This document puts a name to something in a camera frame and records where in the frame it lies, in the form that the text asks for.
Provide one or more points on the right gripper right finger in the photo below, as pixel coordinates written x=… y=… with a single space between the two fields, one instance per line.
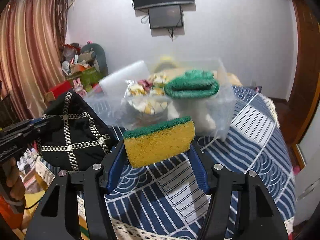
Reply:
x=257 y=216

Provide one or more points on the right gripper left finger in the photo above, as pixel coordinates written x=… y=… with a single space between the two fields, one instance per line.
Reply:
x=56 y=216

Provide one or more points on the black chain-trimmed bag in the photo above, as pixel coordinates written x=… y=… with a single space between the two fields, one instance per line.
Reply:
x=81 y=139

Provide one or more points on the yellow green sponge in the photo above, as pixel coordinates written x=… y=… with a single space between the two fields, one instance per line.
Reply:
x=151 y=144

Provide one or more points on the floral yellow scrunchie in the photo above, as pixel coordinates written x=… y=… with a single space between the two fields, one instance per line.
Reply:
x=147 y=95

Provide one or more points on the green knit glove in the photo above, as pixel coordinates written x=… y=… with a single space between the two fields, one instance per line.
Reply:
x=193 y=84

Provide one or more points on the clear plastic storage box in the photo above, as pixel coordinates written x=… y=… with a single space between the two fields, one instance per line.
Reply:
x=211 y=116

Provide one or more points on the person's left hand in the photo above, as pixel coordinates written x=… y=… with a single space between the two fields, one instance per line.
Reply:
x=12 y=187

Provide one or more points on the red box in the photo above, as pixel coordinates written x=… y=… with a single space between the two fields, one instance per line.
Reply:
x=56 y=91

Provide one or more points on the pink bunny doll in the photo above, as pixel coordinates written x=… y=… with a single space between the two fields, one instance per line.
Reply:
x=79 y=88

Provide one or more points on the blue patterned tablecloth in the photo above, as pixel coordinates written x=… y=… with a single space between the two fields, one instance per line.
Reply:
x=142 y=186

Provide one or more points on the green cardboard box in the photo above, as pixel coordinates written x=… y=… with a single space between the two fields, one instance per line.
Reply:
x=89 y=78

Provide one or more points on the brown wooden door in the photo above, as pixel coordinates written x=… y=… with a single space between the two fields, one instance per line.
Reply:
x=295 y=114

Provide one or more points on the striped brown curtain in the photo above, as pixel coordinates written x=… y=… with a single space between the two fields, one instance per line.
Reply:
x=32 y=33

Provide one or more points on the grey neck pillow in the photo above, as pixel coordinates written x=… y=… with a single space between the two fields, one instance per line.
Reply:
x=101 y=65

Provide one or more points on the yellow curved pool noodle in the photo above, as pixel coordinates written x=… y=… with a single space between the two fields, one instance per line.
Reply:
x=164 y=63

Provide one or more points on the small wall monitor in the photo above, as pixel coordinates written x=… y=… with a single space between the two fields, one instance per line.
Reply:
x=165 y=17

